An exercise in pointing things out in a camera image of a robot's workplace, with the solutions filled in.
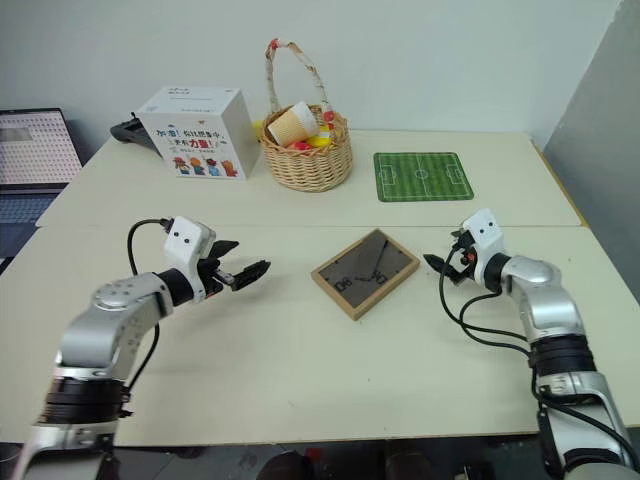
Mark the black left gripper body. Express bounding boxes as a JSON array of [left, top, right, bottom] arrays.
[[195, 254, 237, 302]]

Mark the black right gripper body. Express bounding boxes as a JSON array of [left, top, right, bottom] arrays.
[[446, 229, 477, 285]]

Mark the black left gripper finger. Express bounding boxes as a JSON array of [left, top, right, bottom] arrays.
[[230, 259, 273, 292], [208, 240, 241, 262]]

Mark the laptop computer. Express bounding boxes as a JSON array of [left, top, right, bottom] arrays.
[[0, 106, 84, 262]]

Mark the square wooden framed clock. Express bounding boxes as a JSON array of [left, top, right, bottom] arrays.
[[310, 227, 422, 322]]

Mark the green soccer field mat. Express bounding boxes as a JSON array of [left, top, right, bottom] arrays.
[[372, 151, 475, 204]]

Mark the white printed cardboard box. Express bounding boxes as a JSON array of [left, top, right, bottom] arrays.
[[135, 85, 262, 182]]

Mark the tan paper cup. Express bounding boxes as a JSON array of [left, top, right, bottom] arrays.
[[266, 100, 318, 148]]

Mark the black handheld device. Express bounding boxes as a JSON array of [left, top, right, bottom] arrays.
[[109, 113, 167, 162]]

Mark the grey partition panel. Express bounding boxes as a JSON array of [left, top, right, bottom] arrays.
[[541, 0, 640, 247]]

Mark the dark rounded shape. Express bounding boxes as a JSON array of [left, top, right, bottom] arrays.
[[261, 448, 317, 480]]

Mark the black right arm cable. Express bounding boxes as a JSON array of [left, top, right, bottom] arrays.
[[438, 243, 537, 357]]

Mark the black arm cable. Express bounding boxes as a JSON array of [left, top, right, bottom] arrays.
[[126, 218, 174, 277], [438, 243, 537, 357]]

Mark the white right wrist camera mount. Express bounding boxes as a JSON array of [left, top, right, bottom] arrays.
[[461, 208, 507, 292]]

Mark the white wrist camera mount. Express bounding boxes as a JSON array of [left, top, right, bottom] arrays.
[[163, 216, 218, 300], [461, 208, 507, 292]]

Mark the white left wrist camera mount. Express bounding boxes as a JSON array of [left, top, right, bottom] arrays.
[[163, 216, 218, 300]]

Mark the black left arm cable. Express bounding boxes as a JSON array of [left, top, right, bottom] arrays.
[[126, 218, 174, 277]]

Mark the wicker basket with handle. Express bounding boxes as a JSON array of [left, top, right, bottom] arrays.
[[259, 38, 354, 194]]

